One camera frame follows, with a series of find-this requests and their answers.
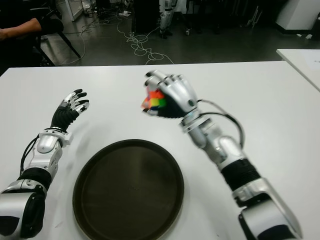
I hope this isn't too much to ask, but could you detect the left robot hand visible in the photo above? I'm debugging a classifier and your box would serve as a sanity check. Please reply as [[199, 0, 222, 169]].
[[50, 88, 90, 133]]

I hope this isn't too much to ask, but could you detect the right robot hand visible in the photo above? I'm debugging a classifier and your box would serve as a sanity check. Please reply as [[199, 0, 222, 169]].
[[141, 70, 200, 120]]

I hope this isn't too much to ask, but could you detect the multicolour Rubik's cube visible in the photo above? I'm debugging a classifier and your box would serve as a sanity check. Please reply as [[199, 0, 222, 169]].
[[140, 86, 168, 113]]

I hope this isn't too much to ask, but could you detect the person's bare forearm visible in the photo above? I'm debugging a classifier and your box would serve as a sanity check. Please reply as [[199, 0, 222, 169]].
[[0, 17, 43, 41]]

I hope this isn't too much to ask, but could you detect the round dark brown plate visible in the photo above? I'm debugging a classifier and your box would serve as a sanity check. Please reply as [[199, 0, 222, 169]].
[[72, 139, 185, 240]]

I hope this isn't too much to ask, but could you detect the black equipment stand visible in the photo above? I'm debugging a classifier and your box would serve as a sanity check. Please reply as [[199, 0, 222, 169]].
[[179, 0, 223, 36]]

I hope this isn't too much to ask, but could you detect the black chair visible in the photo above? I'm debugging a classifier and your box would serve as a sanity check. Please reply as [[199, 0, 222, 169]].
[[32, 29, 82, 67]]

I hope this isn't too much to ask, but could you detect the black cabinet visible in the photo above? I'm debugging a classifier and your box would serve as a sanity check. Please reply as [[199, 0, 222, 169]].
[[131, 0, 163, 35]]

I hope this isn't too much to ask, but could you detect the person's black shirt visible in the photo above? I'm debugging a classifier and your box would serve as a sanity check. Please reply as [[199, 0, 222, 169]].
[[0, 0, 65, 35]]

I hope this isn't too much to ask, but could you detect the white glass cabinet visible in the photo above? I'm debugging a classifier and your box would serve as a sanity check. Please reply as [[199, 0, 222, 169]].
[[55, 0, 85, 22]]

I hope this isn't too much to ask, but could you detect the white side table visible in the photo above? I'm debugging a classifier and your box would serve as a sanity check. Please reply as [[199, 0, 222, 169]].
[[276, 48, 320, 92]]

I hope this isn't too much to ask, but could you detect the white machine housing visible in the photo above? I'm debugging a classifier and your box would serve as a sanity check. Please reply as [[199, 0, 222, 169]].
[[275, 0, 320, 35]]

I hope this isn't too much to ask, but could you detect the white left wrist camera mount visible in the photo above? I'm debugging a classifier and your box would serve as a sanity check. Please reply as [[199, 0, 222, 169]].
[[61, 132, 74, 146]]

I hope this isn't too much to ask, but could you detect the tangled white floor cable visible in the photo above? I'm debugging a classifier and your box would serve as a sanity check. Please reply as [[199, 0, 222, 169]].
[[117, 14, 176, 66]]

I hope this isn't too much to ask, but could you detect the thin white floor cable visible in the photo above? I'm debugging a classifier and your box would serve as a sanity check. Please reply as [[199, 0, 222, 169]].
[[63, 18, 106, 65]]

